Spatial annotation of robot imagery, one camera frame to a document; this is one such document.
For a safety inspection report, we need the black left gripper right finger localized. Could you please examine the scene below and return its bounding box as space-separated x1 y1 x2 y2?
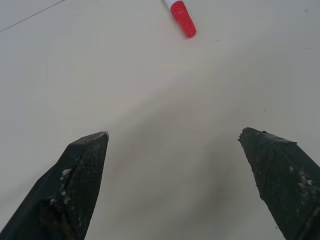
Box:
237 127 320 240

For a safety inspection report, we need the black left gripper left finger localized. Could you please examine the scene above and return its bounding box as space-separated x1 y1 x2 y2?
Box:
0 131 110 240

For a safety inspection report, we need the white marker with red cap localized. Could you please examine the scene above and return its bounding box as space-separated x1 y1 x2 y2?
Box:
162 0 198 39

